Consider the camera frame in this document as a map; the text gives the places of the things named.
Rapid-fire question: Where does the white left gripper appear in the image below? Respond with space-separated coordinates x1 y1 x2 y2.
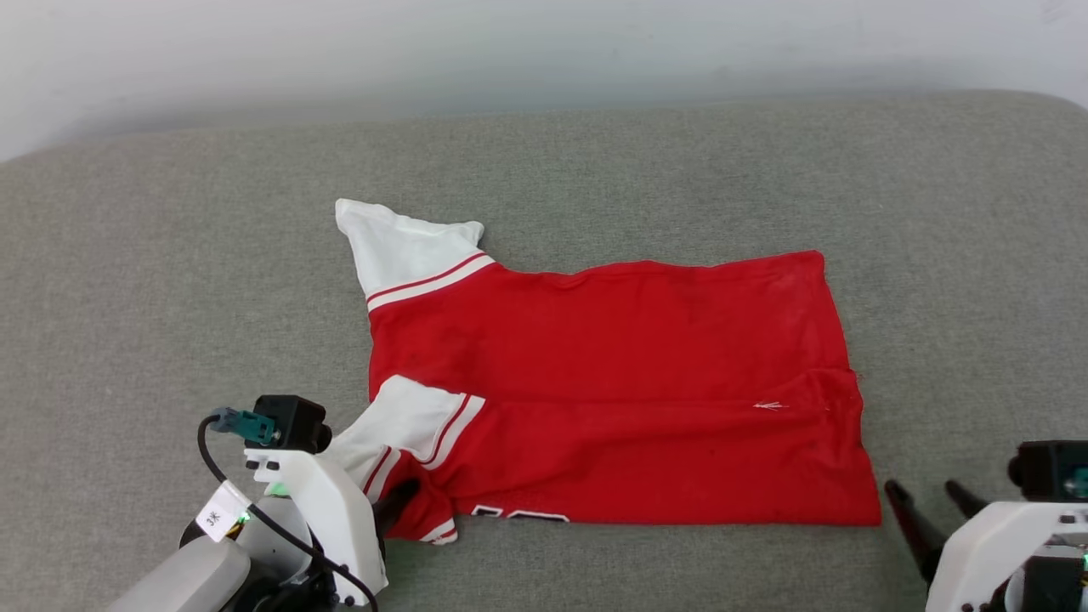
244 448 422 607

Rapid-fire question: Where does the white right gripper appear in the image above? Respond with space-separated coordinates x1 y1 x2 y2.
883 479 1088 612

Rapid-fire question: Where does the red white jersey garment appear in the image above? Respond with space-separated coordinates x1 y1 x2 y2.
334 198 883 546

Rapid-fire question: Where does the grey fabric sofa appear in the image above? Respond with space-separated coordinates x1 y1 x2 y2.
0 89 1088 612

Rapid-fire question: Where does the teal cable connector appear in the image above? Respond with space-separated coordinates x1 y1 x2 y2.
211 407 279 448

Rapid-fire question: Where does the white cable label tag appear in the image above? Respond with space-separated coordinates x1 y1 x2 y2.
195 483 249 543

